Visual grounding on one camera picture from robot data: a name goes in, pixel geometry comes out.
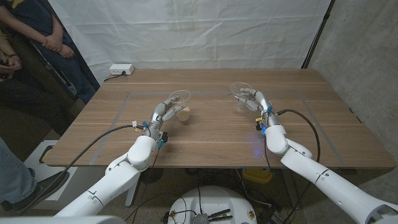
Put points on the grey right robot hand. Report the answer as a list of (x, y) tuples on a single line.
[(264, 102)]

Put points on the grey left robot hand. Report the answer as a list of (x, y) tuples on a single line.
[(154, 121)]

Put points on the clear plastic cup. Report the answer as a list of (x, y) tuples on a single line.
[(183, 96), (237, 88)]

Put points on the brown sugar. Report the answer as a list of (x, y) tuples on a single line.
[(183, 115)]

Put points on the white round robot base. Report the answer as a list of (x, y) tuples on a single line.
[(217, 199)]

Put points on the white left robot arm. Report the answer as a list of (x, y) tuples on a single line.
[(112, 183)]

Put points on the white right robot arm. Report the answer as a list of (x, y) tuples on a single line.
[(326, 183)]

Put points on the grey tape outline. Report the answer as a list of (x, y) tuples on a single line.
[(140, 92)]

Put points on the black round floor fan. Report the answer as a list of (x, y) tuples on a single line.
[(152, 175)]

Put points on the white power strip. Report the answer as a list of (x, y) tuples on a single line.
[(121, 69)]

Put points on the yellow box under table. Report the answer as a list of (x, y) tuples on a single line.
[(257, 175)]

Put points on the white table leg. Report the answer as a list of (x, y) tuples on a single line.
[(132, 196)]

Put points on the black backdrop stand pole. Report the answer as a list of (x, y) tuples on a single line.
[(317, 34)]

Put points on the grey table leg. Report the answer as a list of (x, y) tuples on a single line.
[(290, 189)]

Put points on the white backdrop sheet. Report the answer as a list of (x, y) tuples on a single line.
[(186, 31)]

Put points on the standing person in blue jeans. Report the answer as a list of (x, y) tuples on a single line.
[(71, 68)]

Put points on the small grey box on base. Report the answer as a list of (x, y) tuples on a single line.
[(201, 219)]

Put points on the black clips on base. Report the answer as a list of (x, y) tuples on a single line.
[(219, 213)]

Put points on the white floor board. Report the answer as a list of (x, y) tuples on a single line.
[(33, 157)]

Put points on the seated person in dark trousers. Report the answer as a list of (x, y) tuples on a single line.
[(28, 93)]

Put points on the white robot torso edge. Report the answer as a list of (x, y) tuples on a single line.
[(62, 220)]

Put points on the person leg with dark shoe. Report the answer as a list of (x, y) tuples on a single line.
[(14, 174)]

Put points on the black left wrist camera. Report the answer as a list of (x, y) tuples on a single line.
[(163, 138)]

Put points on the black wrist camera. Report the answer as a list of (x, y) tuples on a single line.
[(163, 138), (261, 127)]

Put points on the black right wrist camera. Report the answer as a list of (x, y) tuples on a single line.
[(261, 127)]

